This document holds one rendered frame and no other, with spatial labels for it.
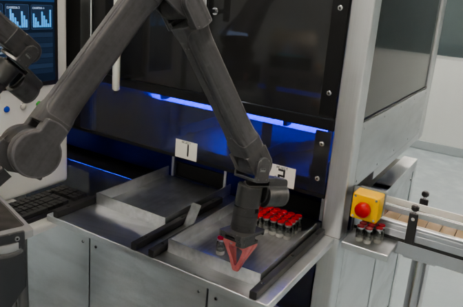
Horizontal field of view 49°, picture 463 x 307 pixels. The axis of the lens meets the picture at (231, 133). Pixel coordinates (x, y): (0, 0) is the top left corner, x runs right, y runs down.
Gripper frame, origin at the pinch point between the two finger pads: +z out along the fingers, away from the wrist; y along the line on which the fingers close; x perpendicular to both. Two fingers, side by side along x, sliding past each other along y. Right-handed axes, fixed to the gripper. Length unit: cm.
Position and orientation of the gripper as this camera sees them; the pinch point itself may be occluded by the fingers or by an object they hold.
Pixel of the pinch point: (235, 267)
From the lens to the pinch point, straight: 120.5
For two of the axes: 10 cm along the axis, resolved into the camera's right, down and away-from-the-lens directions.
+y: 5.3, -0.2, 8.5
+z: -1.7, 9.8, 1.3
